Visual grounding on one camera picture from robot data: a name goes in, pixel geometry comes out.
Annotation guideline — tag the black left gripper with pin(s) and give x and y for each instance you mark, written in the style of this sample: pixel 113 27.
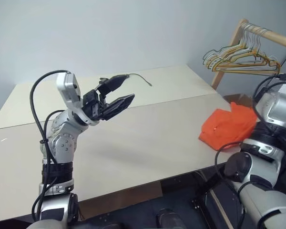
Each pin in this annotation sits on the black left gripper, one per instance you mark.
pixel 94 105

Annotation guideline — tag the orange shorts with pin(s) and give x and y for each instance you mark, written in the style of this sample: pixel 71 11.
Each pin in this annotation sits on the orange shorts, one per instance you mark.
pixel 224 126

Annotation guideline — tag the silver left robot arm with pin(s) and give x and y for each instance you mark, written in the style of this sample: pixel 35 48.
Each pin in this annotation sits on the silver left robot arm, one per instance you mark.
pixel 64 143

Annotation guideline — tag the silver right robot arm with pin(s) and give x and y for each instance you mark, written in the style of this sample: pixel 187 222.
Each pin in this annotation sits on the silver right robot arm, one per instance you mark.
pixel 276 107

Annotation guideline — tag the brown cardboard box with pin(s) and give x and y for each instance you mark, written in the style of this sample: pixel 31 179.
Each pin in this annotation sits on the brown cardboard box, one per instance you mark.
pixel 238 99

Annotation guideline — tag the dark rounded shape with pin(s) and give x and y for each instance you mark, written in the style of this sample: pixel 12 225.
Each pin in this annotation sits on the dark rounded shape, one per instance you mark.
pixel 168 218
pixel 113 226

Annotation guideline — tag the wooden clothes rack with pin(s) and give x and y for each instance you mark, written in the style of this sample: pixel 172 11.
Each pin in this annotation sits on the wooden clothes rack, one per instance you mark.
pixel 271 35

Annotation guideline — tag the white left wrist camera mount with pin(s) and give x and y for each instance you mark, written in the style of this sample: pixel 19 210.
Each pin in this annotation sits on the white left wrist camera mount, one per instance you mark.
pixel 69 88

